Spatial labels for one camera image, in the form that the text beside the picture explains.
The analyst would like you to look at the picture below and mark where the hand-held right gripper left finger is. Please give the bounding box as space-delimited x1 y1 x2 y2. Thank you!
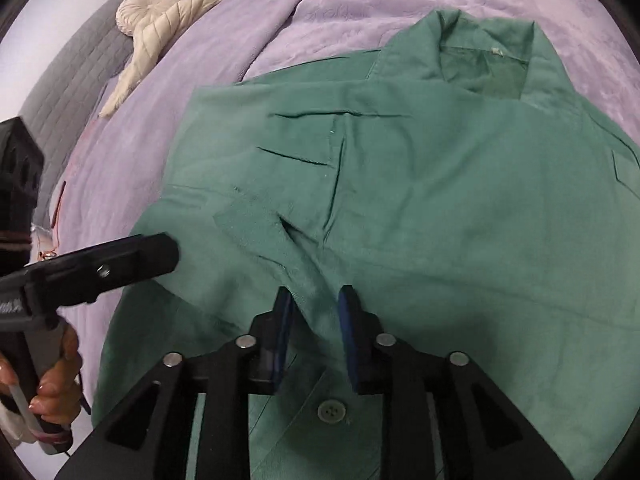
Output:
55 286 296 480

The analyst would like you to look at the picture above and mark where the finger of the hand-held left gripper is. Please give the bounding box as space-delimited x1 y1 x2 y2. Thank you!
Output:
22 232 180 312

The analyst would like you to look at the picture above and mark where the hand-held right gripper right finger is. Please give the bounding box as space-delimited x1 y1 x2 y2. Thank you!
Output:
337 285 576 480

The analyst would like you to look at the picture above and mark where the green shirt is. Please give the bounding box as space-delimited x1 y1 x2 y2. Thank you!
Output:
92 8 640 480

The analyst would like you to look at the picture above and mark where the person's left hand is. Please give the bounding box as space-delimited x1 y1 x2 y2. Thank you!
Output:
0 327 84 428

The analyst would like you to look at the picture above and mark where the grey quilted headboard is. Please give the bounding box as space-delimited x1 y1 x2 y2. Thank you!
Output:
17 0 203 211

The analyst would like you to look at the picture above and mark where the shell-shaped cream pillow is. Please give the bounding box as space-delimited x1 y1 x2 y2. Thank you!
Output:
98 0 223 120

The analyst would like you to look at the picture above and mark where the round cream pillow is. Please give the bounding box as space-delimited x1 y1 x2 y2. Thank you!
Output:
116 0 186 38

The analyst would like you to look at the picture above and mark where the purple blanket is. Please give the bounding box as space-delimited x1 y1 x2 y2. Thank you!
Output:
50 0 640 411

